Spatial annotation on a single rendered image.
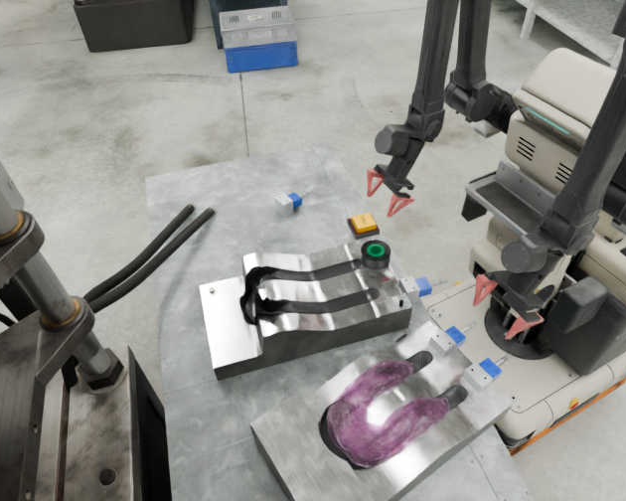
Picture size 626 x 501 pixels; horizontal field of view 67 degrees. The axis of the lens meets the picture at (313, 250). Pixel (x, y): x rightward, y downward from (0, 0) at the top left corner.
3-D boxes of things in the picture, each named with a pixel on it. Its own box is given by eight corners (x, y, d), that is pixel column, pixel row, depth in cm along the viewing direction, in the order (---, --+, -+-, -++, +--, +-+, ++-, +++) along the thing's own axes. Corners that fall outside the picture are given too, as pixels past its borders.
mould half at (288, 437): (426, 333, 121) (432, 307, 113) (507, 414, 106) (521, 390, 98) (255, 444, 103) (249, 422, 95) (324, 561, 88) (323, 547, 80)
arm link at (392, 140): (445, 123, 112) (423, 106, 117) (412, 115, 105) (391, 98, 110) (420, 167, 118) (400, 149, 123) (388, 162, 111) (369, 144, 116)
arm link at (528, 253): (598, 234, 85) (560, 206, 90) (567, 233, 78) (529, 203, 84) (556, 282, 91) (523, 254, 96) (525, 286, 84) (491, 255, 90)
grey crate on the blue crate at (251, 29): (291, 23, 416) (290, 5, 405) (297, 42, 388) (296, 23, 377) (222, 30, 411) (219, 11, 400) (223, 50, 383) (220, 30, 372)
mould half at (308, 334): (372, 257, 140) (375, 225, 130) (408, 327, 123) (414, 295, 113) (203, 299, 131) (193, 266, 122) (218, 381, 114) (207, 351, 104)
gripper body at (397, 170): (394, 190, 118) (408, 164, 114) (373, 169, 125) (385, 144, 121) (412, 192, 122) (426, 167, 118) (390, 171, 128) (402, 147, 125)
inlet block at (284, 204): (307, 193, 162) (306, 181, 158) (316, 201, 159) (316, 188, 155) (275, 210, 156) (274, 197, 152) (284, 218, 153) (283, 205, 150)
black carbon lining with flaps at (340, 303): (361, 260, 130) (362, 237, 123) (383, 305, 119) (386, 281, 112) (235, 291, 124) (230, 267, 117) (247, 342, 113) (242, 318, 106)
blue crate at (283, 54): (292, 47, 431) (291, 22, 415) (298, 67, 403) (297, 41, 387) (226, 53, 426) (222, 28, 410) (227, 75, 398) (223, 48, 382)
